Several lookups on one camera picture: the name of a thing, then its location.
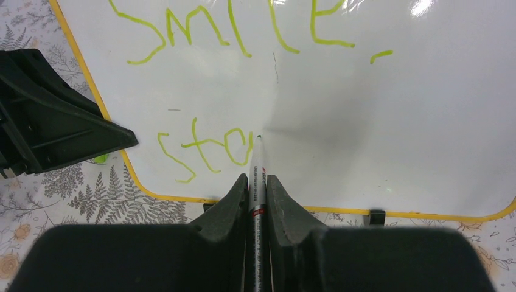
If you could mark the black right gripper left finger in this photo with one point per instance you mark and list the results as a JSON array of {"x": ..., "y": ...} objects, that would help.
[{"x": 206, "y": 254}]

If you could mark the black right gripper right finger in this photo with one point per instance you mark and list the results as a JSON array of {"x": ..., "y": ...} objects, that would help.
[{"x": 307, "y": 255}]

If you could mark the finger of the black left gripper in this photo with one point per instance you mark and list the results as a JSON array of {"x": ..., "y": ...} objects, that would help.
[{"x": 47, "y": 125}]

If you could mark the green white marker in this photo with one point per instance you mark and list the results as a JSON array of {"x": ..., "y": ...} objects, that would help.
[{"x": 257, "y": 249}]

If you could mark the yellow framed whiteboard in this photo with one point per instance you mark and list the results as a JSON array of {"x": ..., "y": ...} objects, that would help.
[{"x": 405, "y": 106}]

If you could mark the floral table mat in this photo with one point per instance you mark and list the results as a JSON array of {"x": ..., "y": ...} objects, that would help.
[{"x": 106, "y": 194}]

